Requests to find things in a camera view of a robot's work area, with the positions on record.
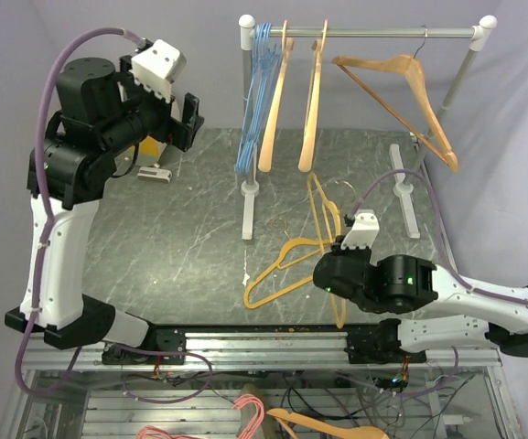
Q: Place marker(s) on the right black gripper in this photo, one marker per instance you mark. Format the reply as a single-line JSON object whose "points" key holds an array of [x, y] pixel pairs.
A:
{"points": [[337, 251]]}

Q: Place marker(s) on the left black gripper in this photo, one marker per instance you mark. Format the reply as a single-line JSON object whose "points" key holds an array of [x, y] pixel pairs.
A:
{"points": [[174, 131]]}

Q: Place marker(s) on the beige plastic hanger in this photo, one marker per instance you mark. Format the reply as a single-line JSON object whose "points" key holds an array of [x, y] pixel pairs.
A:
{"points": [[268, 143], [311, 120]]}

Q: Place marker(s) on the brown wooden hanger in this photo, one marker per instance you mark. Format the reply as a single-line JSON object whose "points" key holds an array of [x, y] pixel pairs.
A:
{"points": [[411, 69]]}

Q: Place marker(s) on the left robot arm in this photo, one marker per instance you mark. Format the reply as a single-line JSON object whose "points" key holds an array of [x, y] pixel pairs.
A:
{"points": [[105, 108]]}

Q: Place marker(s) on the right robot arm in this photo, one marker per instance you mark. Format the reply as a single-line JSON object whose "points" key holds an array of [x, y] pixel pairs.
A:
{"points": [[426, 307]]}

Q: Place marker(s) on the beige round drawer cabinet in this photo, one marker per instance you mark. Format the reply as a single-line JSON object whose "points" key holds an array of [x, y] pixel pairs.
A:
{"points": [[150, 150]]}

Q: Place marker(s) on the small white plastic clip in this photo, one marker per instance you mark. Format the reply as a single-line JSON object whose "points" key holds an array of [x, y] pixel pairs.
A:
{"points": [[157, 174]]}

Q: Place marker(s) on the loose brass hanger hook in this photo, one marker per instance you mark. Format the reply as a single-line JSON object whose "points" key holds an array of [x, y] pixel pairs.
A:
{"points": [[281, 224]]}

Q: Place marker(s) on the orange wooden hanger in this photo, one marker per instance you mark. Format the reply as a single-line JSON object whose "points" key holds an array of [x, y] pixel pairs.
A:
{"points": [[286, 418]]}

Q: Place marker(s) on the pink plastic hanger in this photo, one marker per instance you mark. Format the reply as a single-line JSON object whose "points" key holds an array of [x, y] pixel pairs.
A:
{"points": [[247, 404]]}

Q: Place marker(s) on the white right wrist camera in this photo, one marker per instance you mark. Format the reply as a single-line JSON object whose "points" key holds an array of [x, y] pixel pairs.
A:
{"points": [[363, 230]]}

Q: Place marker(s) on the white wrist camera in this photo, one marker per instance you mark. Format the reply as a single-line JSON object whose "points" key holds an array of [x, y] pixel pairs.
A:
{"points": [[363, 230], [156, 68]]}

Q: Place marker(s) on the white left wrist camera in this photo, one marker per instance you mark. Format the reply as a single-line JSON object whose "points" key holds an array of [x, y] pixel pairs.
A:
{"points": [[156, 68]]}

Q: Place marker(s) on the aluminium frame rail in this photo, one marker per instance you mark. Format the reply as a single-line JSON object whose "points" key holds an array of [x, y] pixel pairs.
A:
{"points": [[267, 351]]}

